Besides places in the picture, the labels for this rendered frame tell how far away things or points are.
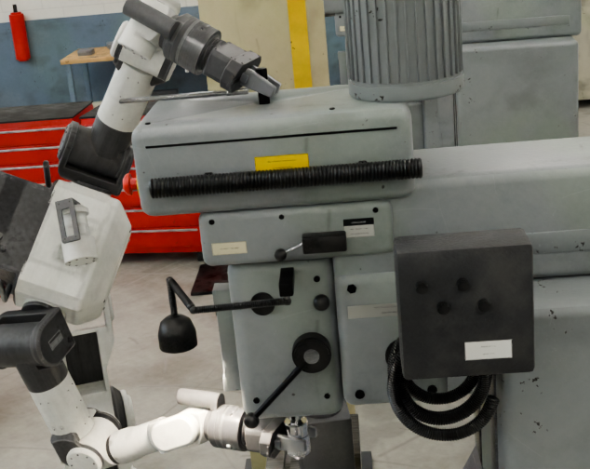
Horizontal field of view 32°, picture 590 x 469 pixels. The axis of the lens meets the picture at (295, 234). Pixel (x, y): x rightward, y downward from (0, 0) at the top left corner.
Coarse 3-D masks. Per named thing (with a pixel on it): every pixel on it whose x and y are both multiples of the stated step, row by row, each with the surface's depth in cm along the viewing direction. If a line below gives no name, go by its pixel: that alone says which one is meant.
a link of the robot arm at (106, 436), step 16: (96, 416) 224; (96, 432) 220; (112, 432) 222; (128, 432) 217; (144, 432) 214; (96, 448) 217; (112, 448) 218; (128, 448) 216; (144, 448) 215; (112, 464) 219
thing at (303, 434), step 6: (288, 432) 200; (294, 432) 200; (300, 432) 200; (306, 432) 201; (300, 438) 200; (306, 438) 201; (288, 450) 202; (306, 450) 202; (294, 456) 201; (300, 456) 201
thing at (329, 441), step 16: (304, 416) 232; (320, 416) 231; (336, 416) 231; (320, 432) 230; (336, 432) 230; (352, 432) 231; (320, 448) 231; (336, 448) 232; (352, 448) 232; (304, 464) 232; (320, 464) 233; (336, 464) 233; (352, 464) 233
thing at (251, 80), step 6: (246, 72) 179; (252, 72) 178; (240, 78) 178; (246, 78) 178; (252, 78) 179; (258, 78) 178; (264, 78) 179; (240, 84) 180; (246, 84) 179; (252, 84) 179; (258, 84) 179; (264, 84) 178; (270, 84) 178; (258, 90) 179; (264, 90) 179; (270, 90) 178; (270, 96) 179
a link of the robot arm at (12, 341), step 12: (12, 324) 211; (24, 324) 209; (36, 324) 207; (0, 336) 209; (12, 336) 207; (24, 336) 206; (0, 348) 208; (12, 348) 207; (24, 348) 205; (0, 360) 209; (12, 360) 208; (24, 360) 207; (24, 372) 209; (36, 372) 208; (48, 372) 209; (60, 372) 212; (36, 384) 210; (48, 384) 210
